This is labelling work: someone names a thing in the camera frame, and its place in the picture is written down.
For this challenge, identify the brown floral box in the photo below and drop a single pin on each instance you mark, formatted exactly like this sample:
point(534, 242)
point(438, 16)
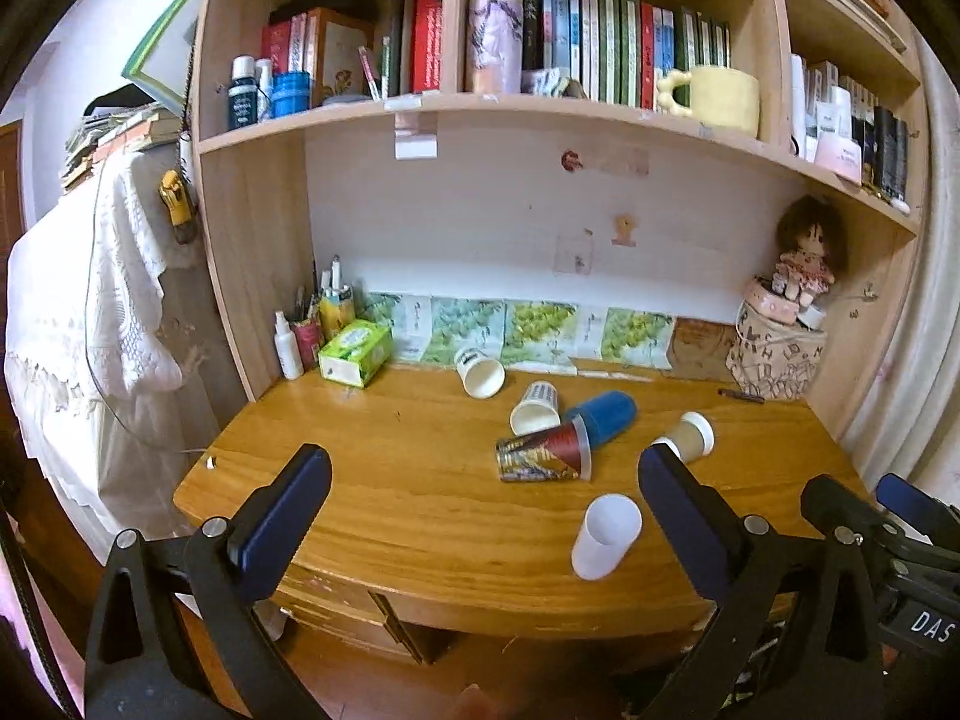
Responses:
point(341, 56)

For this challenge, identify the white floral cylinder tube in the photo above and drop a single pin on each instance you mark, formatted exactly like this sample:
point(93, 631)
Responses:
point(493, 37)

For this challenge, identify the green tissue box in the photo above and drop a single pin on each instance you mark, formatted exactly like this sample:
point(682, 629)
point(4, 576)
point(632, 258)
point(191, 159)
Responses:
point(356, 352)

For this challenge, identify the yellow pen holder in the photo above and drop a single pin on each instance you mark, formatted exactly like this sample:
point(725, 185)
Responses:
point(336, 311)

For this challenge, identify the plain white plastic cup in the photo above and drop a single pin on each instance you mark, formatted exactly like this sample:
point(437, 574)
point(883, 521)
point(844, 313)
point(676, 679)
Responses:
point(604, 540)

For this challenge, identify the letter-patterned fabric basket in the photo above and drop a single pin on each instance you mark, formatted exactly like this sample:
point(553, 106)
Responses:
point(772, 364)

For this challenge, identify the yellow ceramic mug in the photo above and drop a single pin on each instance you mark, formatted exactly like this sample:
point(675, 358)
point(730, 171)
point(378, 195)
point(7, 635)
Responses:
point(724, 101)

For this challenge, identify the green framed board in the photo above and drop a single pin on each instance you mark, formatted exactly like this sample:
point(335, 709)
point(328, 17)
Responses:
point(161, 41)

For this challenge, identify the row of cosmetic boxes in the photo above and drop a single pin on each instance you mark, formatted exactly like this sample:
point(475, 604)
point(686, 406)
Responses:
point(851, 131)

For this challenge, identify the dark blue bottle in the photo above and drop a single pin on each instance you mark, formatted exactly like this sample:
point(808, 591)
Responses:
point(241, 101)

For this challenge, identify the white printed paper cup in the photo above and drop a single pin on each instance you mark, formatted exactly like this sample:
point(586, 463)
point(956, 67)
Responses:
point(534, 409)
point(480, 375)

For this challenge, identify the white spray bottle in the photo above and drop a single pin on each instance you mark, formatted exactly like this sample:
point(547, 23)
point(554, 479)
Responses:
point(288, 352)

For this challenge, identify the green landscape picture strip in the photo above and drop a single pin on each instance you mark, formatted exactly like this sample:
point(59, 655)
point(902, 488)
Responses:
point(540, 330)

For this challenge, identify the pink round box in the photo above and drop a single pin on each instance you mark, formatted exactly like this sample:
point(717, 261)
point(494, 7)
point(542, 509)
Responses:
point(772, 304)

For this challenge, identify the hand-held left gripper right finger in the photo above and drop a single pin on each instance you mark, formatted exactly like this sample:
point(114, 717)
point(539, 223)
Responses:
point(679, 517)

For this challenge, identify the brown paper cup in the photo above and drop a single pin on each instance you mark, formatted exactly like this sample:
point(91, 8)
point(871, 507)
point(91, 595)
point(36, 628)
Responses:
point(694, 436)

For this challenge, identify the brown paper sheet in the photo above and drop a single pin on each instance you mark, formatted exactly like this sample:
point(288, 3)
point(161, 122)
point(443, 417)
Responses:
point(701, 349)

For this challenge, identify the stack of old books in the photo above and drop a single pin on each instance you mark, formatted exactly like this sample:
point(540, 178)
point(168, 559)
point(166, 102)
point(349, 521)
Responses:
point(112, 139)

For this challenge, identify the red book with black top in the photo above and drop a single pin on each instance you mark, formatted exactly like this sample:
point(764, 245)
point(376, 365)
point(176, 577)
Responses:
point(281, 45)

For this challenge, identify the white pen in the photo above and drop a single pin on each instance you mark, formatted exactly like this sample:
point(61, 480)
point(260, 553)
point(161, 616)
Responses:
point(615, 376)

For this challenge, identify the red book with white print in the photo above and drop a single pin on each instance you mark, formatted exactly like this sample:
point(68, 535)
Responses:
point(427, 41)

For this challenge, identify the clear tape strip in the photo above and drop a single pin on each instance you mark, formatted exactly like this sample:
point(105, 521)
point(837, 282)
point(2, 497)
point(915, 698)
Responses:
point(415, 135)

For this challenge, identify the red patterned paper cup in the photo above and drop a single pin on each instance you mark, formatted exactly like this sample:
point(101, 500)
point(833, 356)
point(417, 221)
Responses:
point(544, 457)

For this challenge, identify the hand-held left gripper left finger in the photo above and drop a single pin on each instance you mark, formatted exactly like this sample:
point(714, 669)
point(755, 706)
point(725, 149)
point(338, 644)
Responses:
point(274, 521)

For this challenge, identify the brown-haired rag doll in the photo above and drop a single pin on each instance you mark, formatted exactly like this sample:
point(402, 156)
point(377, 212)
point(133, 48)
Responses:
point(810, 247)

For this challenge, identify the white lace cloth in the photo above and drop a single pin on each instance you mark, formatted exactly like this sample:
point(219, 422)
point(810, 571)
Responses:
point(90, 300)

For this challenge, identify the wooden bookshelf desk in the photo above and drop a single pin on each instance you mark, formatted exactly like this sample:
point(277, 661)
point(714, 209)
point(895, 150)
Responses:
point(420, 465)

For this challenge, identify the row of green white books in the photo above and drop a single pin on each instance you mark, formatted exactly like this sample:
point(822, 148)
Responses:
point(622, 45)

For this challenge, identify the yellow hanging tool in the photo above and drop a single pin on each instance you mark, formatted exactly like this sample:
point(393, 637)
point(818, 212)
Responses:
point(177, 202)

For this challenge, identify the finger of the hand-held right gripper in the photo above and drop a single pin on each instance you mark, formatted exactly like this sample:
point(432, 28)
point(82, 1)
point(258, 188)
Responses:
point(919, 506)
point(832, 502)

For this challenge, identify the blue plastic cup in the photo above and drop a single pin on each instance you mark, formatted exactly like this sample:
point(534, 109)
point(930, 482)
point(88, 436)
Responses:
point(604, 414)

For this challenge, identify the blue jar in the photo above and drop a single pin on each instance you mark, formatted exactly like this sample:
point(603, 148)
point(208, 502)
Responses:
point(292, 95)

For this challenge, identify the small white bottle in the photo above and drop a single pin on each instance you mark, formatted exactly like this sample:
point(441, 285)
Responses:
point(265, 90)

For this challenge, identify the dark pen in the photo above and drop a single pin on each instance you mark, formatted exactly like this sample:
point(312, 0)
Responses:
point(741, 394)

